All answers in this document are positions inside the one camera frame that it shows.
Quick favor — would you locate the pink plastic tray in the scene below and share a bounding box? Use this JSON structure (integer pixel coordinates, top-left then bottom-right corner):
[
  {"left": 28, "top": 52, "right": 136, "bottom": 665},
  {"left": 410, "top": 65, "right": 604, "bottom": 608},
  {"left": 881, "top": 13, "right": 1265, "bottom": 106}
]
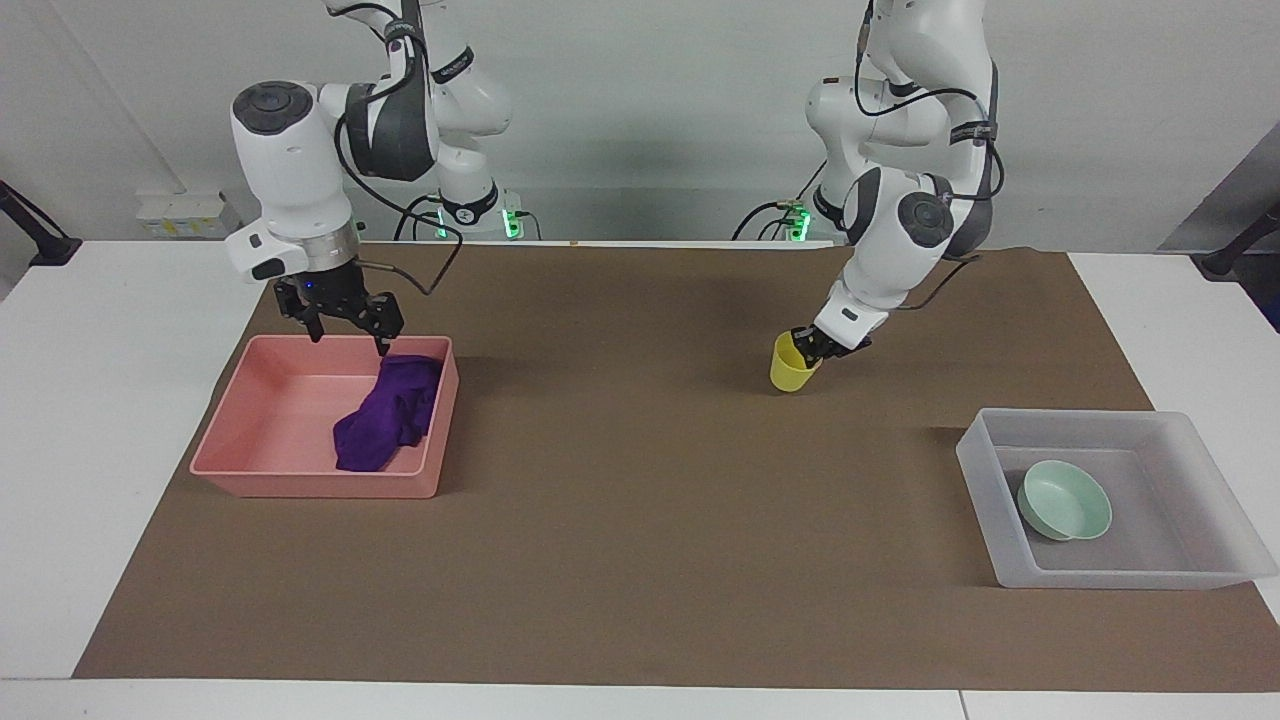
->
[{"left": 189, "top": 335, "right": 461, "bottom": 499}]

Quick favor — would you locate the translucent plastic bin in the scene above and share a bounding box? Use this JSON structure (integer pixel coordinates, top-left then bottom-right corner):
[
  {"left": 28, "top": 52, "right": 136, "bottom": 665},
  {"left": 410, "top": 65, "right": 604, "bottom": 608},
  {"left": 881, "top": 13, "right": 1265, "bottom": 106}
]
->
[{"left": 955, "top": 408, "right": 1280, "bottom": 590}]

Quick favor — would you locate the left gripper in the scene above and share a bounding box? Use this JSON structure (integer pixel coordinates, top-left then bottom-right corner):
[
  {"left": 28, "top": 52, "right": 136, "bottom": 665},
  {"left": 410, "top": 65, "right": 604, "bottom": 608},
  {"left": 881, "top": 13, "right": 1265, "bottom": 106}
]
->
[{"left": 792, "top": 327, "right": 873, "bottom": 371}]

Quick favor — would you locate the black cable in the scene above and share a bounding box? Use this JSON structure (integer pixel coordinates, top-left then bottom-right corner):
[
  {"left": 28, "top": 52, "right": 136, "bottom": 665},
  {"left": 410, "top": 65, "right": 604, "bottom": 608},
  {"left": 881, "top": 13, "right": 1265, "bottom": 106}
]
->
[
  {"left": 334, "top": 60, "right": 465, "bottom": 298},
  {"left": 731, "top": 160, "right": 831, "bottom": 243},
  {"left": 893, "top": 254, "right": 984, "bottom": 314}
]

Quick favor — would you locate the yellow plastic cup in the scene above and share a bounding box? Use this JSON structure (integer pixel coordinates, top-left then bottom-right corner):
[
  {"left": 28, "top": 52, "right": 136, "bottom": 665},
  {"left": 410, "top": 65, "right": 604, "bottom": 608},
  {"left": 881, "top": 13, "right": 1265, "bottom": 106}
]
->
[{"left": 769, "top": 331, "right": 824, "bottom": 393}]

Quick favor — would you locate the light green bowl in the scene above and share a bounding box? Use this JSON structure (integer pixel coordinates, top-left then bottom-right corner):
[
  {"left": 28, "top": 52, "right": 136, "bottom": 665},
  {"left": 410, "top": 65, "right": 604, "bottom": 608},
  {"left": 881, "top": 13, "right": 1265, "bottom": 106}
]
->
[{"left": 1017, "top": 459, "right": 1114, "bottom": 542}]

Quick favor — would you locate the purple cloth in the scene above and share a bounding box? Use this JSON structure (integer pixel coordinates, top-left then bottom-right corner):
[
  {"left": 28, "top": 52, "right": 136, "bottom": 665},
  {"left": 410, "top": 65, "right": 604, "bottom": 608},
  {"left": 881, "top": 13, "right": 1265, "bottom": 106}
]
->
[{"left": 333, "top": 354, "right": 445, "bottom": 473}]

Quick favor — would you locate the white power strip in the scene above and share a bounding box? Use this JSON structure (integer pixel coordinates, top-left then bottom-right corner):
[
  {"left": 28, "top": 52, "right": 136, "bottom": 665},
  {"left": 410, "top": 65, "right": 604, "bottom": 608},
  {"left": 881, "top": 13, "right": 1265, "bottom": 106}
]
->
[{"left": 135, "top": 190, "right": 242, "bottom": 240}]

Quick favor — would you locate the black stand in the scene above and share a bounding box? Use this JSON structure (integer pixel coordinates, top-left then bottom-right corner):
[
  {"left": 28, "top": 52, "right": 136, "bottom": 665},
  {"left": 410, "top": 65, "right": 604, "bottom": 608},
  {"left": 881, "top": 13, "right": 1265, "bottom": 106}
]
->
[
  {"left": 1199, "top": 200, "right": 1280, "bottom": 282},
  {"left": 0, "top": 179, "right": 84, "bottom": 267}
]

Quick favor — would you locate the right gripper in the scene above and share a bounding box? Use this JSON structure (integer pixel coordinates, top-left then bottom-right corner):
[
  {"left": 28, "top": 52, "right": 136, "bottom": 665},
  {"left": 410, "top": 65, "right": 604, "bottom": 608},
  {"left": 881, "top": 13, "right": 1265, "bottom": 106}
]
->
[{"left": 274, "top": 261, "right": 406, "bottom": 359}]

